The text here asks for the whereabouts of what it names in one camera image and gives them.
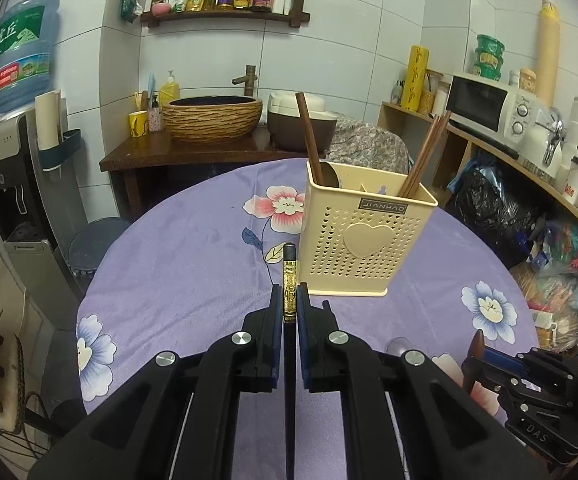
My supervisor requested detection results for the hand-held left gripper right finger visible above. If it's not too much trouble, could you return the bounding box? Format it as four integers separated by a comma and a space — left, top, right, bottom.
296, 282, 552, 480

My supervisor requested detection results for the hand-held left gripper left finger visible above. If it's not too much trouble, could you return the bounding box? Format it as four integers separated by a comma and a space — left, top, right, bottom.
29, 282, 285, 480

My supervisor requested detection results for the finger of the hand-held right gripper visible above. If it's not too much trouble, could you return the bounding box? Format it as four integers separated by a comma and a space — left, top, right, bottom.
462, 357, 503, 402
484, 347, 525, 379

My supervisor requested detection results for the black chopstick with gold print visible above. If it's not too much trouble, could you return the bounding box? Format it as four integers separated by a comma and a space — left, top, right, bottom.
281, 242, 300, 480

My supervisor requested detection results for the cream perforated utensil holder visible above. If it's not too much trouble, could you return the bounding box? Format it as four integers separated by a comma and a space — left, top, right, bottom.
299, 160, 440, 298

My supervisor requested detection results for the brown wooden chopstick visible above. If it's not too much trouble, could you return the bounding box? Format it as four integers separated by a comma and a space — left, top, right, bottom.
409, 110, 452, 198
403, 114, 445, 197
398, 117, 437, 195

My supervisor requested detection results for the clear bag of snack packets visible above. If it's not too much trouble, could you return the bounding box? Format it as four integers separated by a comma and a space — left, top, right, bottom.
512, 215, 578, 351

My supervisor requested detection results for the purple floral tablecloth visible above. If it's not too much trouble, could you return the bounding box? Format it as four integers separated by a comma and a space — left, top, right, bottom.
76, 157, 540, 480

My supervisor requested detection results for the black plastic bag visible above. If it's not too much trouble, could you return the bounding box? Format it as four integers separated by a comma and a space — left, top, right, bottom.
456, 167, 545, 271

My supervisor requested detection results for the floral cover cloth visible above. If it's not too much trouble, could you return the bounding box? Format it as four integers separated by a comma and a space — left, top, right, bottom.
326, 112, 412, 176

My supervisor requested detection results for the dark round stool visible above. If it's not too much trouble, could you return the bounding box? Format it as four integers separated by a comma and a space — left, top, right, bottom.
67, 217, 132, 278

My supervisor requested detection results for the white brown rice cooker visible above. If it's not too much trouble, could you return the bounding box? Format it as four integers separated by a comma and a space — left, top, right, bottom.
267, 91, 340, 153

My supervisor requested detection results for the dark wooden vanity counter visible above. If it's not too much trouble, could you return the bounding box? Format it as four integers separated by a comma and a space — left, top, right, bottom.
100, 125, 330, 216

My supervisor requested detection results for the woven pattern basin bowl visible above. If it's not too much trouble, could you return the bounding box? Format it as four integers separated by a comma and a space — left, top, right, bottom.
161, 96, 264, 143

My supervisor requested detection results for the white jug with chrome lid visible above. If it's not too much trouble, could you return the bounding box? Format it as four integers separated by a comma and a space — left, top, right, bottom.
519, 107, 567, 178

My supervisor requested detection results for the light wooden shelf unit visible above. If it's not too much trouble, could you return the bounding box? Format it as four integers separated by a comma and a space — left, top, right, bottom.
376, 101, 578, 241

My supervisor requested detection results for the small floral pump bottle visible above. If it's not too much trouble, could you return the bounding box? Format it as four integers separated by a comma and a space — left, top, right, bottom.
148, 95, 164, 132

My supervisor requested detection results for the yellow cup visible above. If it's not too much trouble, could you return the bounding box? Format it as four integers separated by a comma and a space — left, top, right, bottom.
129, 110, 150, 137

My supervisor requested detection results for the bamboo style faucet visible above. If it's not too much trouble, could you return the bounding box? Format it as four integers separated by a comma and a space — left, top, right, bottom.
231, 64, 260, 98

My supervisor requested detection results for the white microwave oven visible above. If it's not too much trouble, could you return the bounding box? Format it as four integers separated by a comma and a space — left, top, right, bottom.
444, 71, 540, 146

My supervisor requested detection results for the yellow soap pump bottle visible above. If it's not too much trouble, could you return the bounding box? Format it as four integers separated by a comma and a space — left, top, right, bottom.
159, 69, 181, 106

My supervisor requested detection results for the glass jar of grains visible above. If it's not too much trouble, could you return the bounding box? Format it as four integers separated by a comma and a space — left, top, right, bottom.
421, 72, 450, 115

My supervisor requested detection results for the tall yellow box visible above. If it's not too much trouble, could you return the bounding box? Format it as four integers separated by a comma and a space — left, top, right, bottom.
401, 45, 430, 111

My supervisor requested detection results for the teal cup holder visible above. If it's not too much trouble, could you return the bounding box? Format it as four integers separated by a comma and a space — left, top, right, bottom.
36, 129, 82, 168

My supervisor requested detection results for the water dispenser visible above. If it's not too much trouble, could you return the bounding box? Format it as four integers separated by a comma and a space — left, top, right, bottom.
0, 110, 90, 306

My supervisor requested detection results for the white paper cup stack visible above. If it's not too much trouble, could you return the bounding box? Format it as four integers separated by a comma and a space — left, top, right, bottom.
35, 89, 64, 151

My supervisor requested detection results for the tall beige paper cup stack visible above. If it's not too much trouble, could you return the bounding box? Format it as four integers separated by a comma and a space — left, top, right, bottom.
534, 0, 562, 108

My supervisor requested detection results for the blue water jug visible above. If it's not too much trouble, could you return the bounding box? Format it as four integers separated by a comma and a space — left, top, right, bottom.
0, 0, 62, 116

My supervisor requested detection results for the black cable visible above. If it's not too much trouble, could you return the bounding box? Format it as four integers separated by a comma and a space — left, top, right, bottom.
0, 392, 70, 461

